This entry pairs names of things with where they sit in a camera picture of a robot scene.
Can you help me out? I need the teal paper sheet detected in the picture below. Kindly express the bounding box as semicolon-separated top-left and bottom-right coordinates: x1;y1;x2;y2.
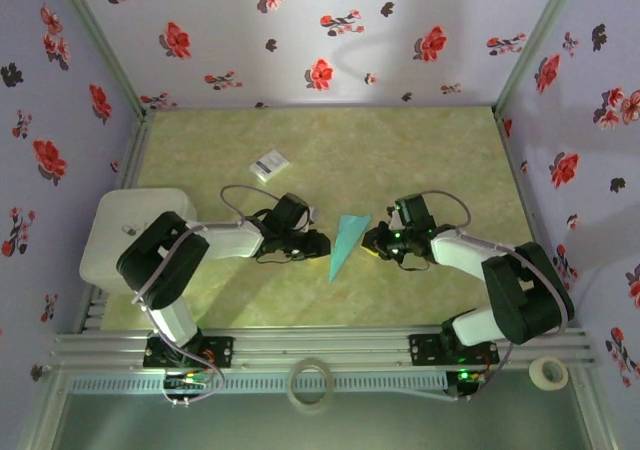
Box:
328;213;373;284

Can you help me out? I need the small white blue box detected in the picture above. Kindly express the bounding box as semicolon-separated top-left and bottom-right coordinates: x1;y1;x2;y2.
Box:
248;148;291;186

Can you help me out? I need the small electronics board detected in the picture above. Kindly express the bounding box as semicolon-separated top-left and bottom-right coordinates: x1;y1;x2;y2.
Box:
163;369;210;392
446;368;487;387

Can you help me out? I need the white plastic container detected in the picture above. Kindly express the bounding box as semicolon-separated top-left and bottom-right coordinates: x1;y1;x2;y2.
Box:
78;187;199;296

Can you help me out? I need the white tape roll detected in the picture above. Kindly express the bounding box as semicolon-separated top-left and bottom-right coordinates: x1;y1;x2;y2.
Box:
528;355;570;391

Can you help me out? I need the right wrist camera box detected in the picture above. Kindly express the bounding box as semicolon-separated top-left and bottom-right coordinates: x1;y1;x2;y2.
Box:
393;194;435;231

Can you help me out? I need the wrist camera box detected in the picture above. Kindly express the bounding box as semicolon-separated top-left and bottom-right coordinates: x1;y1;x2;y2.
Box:
393;194;435;231
272;192;321;234

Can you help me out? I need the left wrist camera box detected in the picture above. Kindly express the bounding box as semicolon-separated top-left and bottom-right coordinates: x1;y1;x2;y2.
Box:
272;192;321;234

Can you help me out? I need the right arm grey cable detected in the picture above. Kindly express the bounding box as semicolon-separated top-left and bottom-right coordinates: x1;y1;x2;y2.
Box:
424;189;576;402

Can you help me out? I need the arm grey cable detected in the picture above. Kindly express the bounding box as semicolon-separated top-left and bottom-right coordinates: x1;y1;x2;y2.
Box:
130;184;284;405
424;189;576;402

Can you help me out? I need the left arm grey cable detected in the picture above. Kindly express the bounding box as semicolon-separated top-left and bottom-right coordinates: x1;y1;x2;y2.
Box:
130;184;284;405

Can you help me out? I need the aluminium mounting rail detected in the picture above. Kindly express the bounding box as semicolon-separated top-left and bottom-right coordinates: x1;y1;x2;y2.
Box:
49;325;599;371

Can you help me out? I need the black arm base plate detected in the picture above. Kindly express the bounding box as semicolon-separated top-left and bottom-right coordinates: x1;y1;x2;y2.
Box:
408;333;500;367
143;336;235;370

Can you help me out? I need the perforated grey cable duct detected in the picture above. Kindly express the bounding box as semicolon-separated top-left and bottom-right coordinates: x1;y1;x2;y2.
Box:
67;372;449;395

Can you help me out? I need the clear tape ring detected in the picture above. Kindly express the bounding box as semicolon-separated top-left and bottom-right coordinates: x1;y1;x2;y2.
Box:
287;356;336;415

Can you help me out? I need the aluminium upright frame post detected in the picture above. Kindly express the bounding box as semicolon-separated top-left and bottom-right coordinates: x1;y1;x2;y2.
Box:
49;0;157;119
492;0;586;119

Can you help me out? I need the aluminium lower frame bar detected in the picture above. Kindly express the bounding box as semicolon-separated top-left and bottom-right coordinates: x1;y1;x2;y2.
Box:
569;369;619;450
14;369;69;450

